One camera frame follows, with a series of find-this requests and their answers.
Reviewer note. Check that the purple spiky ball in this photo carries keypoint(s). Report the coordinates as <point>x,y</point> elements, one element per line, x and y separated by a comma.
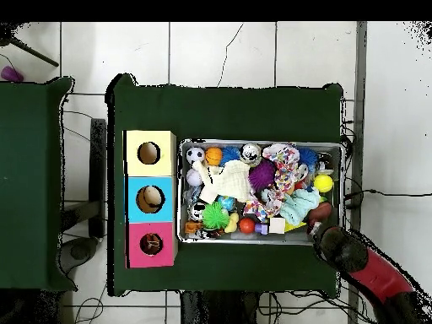
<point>262,174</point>

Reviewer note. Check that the colourful patterned cloth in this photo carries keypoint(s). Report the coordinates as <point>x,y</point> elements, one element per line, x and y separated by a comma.
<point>285,172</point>

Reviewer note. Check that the plain wooden cube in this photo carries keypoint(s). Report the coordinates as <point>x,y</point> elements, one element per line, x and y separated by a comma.
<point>277,225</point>

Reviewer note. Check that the light teal knitted cloth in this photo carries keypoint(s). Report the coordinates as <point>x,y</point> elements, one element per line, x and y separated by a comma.
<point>300,204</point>

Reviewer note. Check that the orange striped tiger toy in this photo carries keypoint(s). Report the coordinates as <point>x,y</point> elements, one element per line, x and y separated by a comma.
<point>150,244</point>

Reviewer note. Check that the dark red ball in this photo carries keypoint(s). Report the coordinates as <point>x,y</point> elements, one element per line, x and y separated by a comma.
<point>320,212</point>

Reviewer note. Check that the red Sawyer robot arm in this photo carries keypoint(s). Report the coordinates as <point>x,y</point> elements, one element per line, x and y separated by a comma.
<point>368,266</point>

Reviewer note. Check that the clear mesh bin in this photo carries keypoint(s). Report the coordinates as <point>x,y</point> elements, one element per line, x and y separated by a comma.
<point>181,202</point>

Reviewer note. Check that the wooden box with three holes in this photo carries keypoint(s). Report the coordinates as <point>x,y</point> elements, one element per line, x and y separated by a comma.
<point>131,202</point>

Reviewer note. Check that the cream knitted cloth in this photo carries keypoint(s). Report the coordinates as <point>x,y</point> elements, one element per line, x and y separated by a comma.
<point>226,181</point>

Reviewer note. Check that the small orange basketball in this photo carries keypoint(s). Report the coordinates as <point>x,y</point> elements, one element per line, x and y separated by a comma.
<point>214,156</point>

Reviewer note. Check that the small soccer ball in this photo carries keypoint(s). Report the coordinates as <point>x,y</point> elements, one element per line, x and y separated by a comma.
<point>195,154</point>

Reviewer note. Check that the green fuzzy toy with eyes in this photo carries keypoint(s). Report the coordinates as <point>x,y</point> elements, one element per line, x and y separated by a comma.
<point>214,216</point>

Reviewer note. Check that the small red ball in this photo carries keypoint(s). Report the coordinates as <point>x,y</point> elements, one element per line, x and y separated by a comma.
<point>247,225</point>

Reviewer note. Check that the blue spiky ball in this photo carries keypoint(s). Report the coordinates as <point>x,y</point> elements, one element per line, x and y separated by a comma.
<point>309,156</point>

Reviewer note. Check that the yellow ball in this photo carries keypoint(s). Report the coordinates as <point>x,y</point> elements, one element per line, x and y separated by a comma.
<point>323,183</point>

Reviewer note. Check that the green cloth side table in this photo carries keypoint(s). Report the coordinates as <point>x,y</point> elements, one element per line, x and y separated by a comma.
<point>34,135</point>

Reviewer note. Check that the black tripod leg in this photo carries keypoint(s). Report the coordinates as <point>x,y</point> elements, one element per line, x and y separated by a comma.
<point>34,52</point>

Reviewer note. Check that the purple plastic cup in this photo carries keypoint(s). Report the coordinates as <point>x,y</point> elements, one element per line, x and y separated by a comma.
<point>10,74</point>

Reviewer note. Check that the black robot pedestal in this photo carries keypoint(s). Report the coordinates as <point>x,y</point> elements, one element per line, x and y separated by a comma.
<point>223,310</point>

